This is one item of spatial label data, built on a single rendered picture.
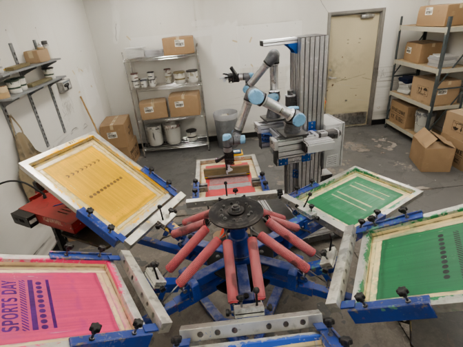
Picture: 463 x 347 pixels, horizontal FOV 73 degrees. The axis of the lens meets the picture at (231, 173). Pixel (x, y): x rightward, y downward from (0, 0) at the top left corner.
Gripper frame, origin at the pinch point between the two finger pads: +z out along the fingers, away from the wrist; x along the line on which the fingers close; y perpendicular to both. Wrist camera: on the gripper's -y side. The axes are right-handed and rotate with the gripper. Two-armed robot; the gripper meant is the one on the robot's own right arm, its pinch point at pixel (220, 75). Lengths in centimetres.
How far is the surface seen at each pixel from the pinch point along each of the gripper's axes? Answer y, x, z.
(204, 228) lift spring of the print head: 14, -210, -39
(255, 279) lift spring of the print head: 21, -233, -69
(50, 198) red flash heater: 34, -171, 99
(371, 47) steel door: 64, 320, -202
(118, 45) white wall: 1, 192, 229
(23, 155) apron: 33, -113, 175
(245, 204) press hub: 10, -193, -59
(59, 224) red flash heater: 33, -196, 72
